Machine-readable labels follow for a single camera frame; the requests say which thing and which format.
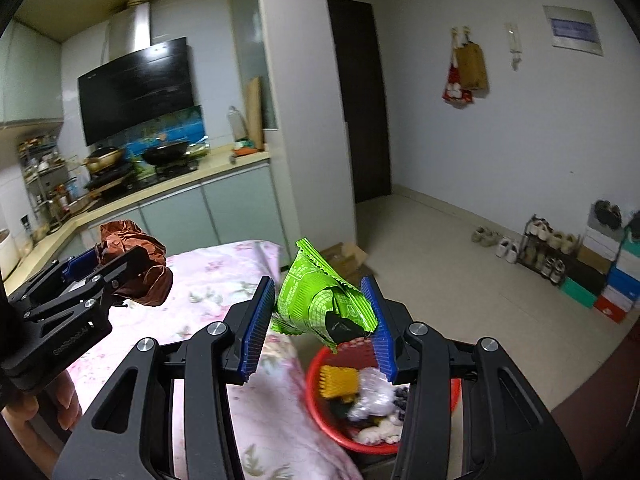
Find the white crumpled tissue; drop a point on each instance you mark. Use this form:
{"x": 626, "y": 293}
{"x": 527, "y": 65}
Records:
{"x": 380, "y": 432}

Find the grey electrical panel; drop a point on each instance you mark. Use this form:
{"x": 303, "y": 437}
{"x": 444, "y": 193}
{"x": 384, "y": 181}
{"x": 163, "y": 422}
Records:
{"x": 575, "y": 30}

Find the clear plastic bag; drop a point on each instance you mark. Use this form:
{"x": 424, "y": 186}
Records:
{"x": 375, "y": 390}

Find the pink floral blanket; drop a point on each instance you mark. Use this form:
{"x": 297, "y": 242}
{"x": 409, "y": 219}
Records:
{"x": 210, "y": 280}

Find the dark door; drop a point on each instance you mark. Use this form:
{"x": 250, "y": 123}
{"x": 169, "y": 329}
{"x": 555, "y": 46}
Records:
{"x": 360, "y": 110}

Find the brown plastic bag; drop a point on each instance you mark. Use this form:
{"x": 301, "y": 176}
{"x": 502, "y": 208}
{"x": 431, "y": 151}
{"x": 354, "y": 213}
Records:
{"x": 155, "y": 285}

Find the person's left hand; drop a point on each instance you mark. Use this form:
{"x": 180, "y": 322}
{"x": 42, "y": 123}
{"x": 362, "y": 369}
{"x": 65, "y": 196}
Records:
{"x": 65, "y": 400}

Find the frosted glass panel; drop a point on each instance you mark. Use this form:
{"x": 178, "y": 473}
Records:
{"x": 245, "y": 35}

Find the black shoe rack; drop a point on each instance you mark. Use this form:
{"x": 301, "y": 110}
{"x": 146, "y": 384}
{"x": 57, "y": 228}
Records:
{"x": 545, "y": 255}

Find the pair of white shoes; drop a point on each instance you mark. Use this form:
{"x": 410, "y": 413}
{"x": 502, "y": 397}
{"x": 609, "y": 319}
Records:
{"x": 507, "y": 250}

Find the induction cooker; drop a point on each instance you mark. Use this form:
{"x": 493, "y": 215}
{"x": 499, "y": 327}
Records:
{"x": 112, "y": 180}

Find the upper kitchen cabinet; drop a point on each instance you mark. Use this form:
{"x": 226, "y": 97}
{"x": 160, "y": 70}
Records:
{"x": 30, "y": 80}

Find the black wok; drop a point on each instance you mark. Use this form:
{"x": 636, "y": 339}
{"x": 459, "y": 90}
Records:
{"x": 165, "y": 154}

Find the brown paper bag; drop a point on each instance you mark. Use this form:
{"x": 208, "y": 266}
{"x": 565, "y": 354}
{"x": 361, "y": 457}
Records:
{"x": 472, "y": 67}

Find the black cooktop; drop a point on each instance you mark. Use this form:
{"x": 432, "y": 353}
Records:
{"x": 170, "y": 170}

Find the yellow foam net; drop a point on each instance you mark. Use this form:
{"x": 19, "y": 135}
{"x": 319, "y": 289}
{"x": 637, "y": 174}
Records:
{"x": 340, "y": 382}

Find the clear plastic bottle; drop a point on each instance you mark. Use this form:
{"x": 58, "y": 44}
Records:
{"x": 236, "y": 125}

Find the red plastic basket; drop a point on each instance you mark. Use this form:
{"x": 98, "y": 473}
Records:
{"x": 312, "y": 385}

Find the metal spice rack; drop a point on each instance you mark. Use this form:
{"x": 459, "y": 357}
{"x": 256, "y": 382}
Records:
{"x": 45, "y": 185}

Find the white intercom phone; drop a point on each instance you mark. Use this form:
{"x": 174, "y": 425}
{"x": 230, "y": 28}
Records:
{"x": 514, "y": 42}

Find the green snack wrapper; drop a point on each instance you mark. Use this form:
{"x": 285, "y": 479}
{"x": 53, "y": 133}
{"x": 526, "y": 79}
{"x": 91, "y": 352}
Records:
{"x": 310, "y": 285}

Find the black range hood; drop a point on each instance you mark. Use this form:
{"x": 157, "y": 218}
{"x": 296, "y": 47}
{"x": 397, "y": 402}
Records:
{"x": 135, "y": 90}

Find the golden cooking pot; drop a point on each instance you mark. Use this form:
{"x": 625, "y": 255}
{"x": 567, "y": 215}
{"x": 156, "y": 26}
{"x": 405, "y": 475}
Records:
{"x": 102, "y": 160}

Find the white rice cooker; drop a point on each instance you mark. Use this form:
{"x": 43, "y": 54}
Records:
{"x": 7, "y": 255}

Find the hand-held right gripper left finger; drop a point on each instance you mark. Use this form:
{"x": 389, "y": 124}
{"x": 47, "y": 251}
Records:
{"x": 257, "y": 325}

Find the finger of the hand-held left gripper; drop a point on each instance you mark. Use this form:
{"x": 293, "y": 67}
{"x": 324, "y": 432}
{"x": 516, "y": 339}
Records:
{"x": 80, "y": 262}
{"x": 125, "y": 270}

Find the pair of beige shoes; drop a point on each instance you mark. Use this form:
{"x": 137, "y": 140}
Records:
{"x": 485, "y": 236}

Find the stack of shoe boxes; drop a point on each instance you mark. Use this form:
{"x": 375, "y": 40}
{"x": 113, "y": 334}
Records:
{"x": 615, "y": 280}

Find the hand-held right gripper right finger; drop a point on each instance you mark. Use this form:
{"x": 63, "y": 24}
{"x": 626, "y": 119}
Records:
{"x": 380, "y": 330}

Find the red hanging bag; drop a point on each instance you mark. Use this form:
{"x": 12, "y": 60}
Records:
{"x": 455, "y": 92}

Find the wooden cutting board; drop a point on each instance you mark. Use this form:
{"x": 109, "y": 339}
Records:
{"x": 254, "y": 110}

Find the pair of black shoes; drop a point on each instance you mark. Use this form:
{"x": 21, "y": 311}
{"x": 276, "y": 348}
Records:
{"x": 607, "y": 212}

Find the kitchen base cabinets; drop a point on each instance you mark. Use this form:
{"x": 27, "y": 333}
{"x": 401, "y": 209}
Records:
{"x": 235, "y": 200}

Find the cardboard box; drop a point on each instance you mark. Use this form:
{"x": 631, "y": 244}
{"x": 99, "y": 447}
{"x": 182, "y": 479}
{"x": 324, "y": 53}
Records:
{"x": 350, "y": 255}

